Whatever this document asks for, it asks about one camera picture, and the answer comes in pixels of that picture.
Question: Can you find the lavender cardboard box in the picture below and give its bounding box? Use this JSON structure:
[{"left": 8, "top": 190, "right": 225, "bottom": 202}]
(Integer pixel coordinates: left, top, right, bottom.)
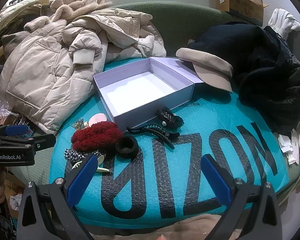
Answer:
[{"left": 93, "top": 56, "right": 205, "bottom": 132}]

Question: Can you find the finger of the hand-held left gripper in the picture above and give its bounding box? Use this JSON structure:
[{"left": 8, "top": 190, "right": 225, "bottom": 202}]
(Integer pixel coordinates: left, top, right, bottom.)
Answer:
[
  {"left": 0, "top": 133, "right": 57, "bottom": 153},
  {"left": 0, "top": 124, "right": 32, "bottom": 138}
]

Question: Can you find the pink round compact mirror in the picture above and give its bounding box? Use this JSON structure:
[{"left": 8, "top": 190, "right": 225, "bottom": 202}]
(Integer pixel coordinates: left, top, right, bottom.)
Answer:
[{"left": 88, "top": 113, "right": 107, "bottom": 128}]

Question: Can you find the blue tin can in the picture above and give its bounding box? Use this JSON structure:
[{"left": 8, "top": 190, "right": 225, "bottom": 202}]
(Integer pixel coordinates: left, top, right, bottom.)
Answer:
[{"left": 12, "top": 115, "right": 34, "bottom": 139}]

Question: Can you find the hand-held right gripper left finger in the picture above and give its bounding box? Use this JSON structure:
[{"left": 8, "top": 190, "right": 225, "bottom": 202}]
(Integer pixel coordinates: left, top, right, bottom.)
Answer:
[{"left": 16, "top": 153, "right": 99, "bottom": 240}]

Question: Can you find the clear plastic bag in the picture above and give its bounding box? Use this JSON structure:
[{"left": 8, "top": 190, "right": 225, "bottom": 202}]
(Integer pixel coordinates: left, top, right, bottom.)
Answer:
[{"left": 0, "top": 90, "right": 18, "bottom": 126}]

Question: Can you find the cream claw hair clip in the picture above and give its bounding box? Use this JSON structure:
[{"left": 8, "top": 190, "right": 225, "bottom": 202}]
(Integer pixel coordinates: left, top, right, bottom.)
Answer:
[{"left": 71, "top": 154, "right": 112, "bottom": 173}]

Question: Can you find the plain brown cardboard box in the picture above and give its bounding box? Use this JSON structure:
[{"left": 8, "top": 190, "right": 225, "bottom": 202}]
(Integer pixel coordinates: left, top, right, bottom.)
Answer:
[{"left": 4, "top": 171, "right": 26, "bottom": 219}]

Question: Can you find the open cardboard box white label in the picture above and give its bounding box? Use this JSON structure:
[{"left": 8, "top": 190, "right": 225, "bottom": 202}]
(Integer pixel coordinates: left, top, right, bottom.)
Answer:
[{"left": 206, "top": 0, "right": 270, "bottom": 27}]

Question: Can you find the large teal bubble mailer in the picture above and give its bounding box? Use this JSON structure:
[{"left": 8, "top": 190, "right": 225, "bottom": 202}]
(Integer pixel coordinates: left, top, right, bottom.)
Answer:
[{"left": 49, "top": 58, "right": 290, "bottom": 229}]

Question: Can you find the black jacket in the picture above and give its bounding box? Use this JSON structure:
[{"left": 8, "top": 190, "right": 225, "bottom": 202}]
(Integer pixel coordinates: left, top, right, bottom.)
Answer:
[{"left": 239, "top": 26, "right": 300, "bottom": 136}]

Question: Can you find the black mesh bow claw clip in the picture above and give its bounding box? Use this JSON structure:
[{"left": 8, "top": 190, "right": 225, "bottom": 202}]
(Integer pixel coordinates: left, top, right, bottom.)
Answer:
[{"left": 155, "top": 107, "right": 184, "bottom": 130}]

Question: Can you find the black round hair band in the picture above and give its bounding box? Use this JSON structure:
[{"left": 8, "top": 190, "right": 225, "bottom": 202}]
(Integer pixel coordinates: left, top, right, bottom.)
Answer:
[{"left": 115, "top": 135, "right": 139, "bottom": 159}]

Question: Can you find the white hoodie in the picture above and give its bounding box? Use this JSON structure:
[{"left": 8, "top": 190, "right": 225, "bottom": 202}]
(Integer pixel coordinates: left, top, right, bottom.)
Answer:
[{"left": 268, "top": 8, "right": 300, "bottom": 40}]

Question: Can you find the beige newsboy cap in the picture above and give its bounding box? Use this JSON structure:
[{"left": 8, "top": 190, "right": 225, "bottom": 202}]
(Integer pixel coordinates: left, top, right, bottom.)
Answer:
[{"left": 176, "top": 47, "right": 234, "bottom": 93}]

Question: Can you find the long black hair clip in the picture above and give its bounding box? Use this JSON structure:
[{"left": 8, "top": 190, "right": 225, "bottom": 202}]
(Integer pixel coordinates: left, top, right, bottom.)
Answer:
[{"left": 127, "top": 123, "right": 180, "bottom": 150}]

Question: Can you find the green sofa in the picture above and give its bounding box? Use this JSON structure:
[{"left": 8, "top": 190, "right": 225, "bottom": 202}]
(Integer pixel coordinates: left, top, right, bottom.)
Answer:
[{"left": 9, "top": 1, "right": 300, "bottom": 205}]

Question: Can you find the cream fleece coat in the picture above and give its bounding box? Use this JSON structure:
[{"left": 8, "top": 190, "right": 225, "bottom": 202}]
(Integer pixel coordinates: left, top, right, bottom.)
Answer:
[{"left": 24, "top": 0, "right": 113, "bottom": 32}]

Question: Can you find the gold star hair clip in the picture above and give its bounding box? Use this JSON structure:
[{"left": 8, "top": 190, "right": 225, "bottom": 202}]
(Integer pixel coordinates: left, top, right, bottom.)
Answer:
[{"left": 70, "top": 118, "right": 90, "bottom": 131}]

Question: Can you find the red fuzzy hair clip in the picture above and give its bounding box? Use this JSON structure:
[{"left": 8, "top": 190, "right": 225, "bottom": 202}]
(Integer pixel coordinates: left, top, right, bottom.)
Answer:
[{"left": 71, "top": 121, "right": 124, "bottom": 153}]

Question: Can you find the gingham bow hair clip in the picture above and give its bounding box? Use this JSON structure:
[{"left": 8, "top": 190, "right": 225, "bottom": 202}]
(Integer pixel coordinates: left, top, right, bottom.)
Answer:
[{"left": 64, "top": 148, "right": 102, "bottom": 162}]

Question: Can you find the beige puffer jacket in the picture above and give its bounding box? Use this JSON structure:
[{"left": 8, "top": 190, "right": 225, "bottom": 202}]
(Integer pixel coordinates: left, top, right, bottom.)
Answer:
[{"left": 0, "top": 8, "right": 167, "bottom": 135}]

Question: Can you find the beige fleece blanket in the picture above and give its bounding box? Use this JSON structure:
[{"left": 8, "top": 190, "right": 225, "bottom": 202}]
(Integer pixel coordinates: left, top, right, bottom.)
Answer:
[{"left": 90, "top": 214, "right": 240, "bottom": 240}]

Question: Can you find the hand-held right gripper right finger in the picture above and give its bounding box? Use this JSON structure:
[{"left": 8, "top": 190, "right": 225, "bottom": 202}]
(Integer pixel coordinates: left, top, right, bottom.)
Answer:
[{"left": 201, "top": 154, "right": 283, "bottom": 240}]

